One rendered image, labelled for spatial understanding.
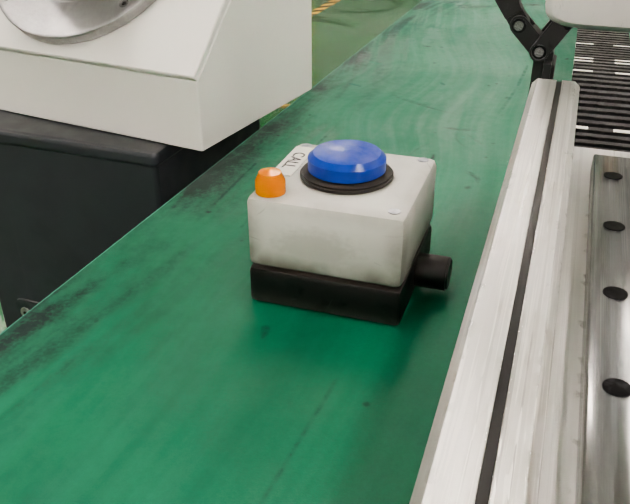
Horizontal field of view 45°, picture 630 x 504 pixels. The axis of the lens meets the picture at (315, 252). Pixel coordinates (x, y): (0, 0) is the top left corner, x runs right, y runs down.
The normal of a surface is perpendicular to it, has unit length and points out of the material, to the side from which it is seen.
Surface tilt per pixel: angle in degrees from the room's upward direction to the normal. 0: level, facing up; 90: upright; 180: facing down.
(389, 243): 90
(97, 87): 90
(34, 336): 0
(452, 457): 0
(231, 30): 90
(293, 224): 90
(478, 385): 0
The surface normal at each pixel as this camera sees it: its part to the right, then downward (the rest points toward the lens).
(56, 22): -0.33, -0.31
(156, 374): 0.00, -0.87
